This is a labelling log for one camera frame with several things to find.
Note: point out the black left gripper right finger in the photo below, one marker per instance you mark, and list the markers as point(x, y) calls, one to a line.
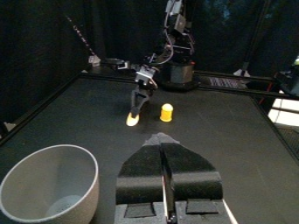
point(192, 172)

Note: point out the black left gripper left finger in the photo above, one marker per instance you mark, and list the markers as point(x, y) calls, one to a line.
point(140, 172)

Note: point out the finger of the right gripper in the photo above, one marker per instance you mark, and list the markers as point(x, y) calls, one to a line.
point(144, 97)
point(134, 105)

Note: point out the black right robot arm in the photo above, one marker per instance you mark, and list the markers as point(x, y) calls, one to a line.
point(176, 52)

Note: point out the yellow toy cylinder with dome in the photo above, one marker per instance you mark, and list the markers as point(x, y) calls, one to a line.
point(166, 113)

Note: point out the black device on table edge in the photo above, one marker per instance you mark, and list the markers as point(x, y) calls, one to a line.
point(115, 62)

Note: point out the striped vent panel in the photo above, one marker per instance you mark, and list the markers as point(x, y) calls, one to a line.
point(226, 82)

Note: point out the grey round bowl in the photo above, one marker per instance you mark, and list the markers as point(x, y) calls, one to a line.
point(47, 186)

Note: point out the black stand pole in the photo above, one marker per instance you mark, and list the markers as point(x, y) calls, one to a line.
point(255, 35)

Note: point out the black box with green light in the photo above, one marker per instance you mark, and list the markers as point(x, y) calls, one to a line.
point(289, 81)

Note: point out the white corner bracket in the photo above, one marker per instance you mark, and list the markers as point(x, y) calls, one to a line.
point(94, 60)

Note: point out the thin diagonal frame rod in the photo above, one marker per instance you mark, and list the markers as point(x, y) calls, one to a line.
point(79, 35)

